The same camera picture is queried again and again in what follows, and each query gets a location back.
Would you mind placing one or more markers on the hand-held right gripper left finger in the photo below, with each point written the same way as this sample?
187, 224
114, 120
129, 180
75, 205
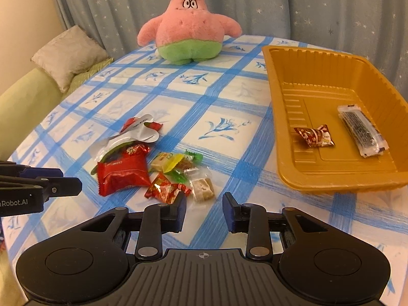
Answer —
182, 207

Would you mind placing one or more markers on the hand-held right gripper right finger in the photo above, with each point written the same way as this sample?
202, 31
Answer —
227, 207

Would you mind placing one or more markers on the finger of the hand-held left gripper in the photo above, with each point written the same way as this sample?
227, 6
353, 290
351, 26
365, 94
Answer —
67, 186
44, 172

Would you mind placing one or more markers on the red patterned candy packet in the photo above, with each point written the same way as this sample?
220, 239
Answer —
315, 137
137, 149
162, 191

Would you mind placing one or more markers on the clear packet with beige nougat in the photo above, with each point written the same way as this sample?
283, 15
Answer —
200, 188

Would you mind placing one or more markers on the green clear packet brown filling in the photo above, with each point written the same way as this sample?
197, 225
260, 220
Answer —
185, 165

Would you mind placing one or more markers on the yellow green candy packet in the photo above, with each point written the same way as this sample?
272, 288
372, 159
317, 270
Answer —
162, 162

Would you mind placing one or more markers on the green dark snack packet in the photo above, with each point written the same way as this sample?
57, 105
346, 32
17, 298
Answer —
108, 156

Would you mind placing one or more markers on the large glossy red packet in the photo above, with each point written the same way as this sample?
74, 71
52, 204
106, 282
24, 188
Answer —
121, 175

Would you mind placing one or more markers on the red and white foil packet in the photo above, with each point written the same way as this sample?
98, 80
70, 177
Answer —
146, 132

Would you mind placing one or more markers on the golden plastic tray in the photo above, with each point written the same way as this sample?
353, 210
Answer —
287, 102

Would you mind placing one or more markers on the green sofa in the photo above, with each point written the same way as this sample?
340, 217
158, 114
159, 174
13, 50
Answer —
22, 102

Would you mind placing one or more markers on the beige cushion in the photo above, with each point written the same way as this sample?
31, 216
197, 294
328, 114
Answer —
67, 57

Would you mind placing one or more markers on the blue checked tablecloth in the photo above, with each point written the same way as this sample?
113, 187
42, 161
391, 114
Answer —
223, 86

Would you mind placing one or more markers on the clear packet with dark bar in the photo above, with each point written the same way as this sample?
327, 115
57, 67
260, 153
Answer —
360, 127

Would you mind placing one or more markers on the pink starfish plush toy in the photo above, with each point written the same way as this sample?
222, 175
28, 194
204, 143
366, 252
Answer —
188, 28

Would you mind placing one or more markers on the blue star-print curtain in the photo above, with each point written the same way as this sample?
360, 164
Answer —
287, 6

